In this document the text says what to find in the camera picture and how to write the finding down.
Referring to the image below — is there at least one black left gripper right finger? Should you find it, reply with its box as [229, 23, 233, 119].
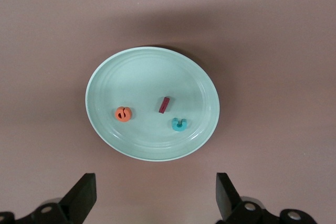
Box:
[215, 172, 317, 224]

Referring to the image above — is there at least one green plate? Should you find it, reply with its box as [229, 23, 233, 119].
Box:
[85, 47, 221, 162]

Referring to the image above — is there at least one dark red foam letter l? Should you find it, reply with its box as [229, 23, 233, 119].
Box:
[159, 96, 171, 114]

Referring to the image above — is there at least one teal foam letter c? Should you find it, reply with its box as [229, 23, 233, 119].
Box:
[171, 118, 188, 132]

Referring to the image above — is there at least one orange foam letter e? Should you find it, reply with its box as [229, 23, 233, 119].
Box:
[114, 106, 132, 123]

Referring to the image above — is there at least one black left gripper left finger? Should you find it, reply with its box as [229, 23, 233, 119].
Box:
[0, 173, 98, 224]

